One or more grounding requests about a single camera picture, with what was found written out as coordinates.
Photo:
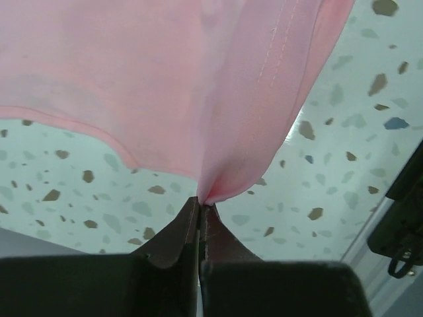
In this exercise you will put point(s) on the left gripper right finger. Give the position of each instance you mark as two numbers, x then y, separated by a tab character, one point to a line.
235	282

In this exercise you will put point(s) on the pink t shirt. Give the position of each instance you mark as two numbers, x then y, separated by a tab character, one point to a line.
203	89

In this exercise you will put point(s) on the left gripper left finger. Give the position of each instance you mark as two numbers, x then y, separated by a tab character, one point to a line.
158	279

